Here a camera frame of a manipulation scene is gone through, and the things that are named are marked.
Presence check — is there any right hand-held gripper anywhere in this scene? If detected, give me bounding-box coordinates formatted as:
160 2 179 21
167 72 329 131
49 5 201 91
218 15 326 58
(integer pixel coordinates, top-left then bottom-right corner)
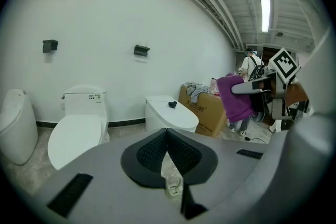
230 47 301 121

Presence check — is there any white low flat-lid toilet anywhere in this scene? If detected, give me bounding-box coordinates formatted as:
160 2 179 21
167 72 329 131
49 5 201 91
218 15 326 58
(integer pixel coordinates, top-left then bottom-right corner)
144 94 200 135

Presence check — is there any grey crumpled cloth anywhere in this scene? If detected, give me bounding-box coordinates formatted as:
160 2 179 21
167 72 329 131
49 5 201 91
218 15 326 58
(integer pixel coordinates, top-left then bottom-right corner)
182 81 210 104

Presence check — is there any long ceiling light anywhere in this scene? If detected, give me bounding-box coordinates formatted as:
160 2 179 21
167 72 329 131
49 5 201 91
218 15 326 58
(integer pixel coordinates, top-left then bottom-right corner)
260 0 271 33

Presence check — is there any white rounded tankless toilet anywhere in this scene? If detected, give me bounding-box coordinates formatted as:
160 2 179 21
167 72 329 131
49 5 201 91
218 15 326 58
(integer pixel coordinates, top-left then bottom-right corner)
0 88 39 166

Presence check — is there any black wall-mounted holder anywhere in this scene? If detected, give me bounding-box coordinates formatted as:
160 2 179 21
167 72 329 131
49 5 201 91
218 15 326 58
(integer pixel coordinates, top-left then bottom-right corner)
42 39 59 54
133 45 151 57

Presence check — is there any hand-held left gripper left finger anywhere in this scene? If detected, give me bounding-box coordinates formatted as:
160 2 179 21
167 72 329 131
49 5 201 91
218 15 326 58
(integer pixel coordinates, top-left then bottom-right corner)
120 128 169 189

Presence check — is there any purple cloth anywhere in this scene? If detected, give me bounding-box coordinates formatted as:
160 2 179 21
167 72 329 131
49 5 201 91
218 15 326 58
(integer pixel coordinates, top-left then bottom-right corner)
216 73 257 124

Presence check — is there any brown cardboard box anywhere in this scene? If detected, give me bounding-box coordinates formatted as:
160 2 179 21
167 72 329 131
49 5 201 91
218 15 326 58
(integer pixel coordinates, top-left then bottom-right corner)
178 84 228 138

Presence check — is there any black floor cable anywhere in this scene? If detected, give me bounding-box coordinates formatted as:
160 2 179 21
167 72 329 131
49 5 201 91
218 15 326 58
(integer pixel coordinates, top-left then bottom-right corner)
245 135 270 144

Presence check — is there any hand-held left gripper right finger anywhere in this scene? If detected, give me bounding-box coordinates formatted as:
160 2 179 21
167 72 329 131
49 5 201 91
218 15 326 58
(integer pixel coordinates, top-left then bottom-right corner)
166 128 219 187

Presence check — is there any white toilet with tank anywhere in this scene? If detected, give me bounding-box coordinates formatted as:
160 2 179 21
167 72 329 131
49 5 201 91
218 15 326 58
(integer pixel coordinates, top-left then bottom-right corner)
47 83 111 172

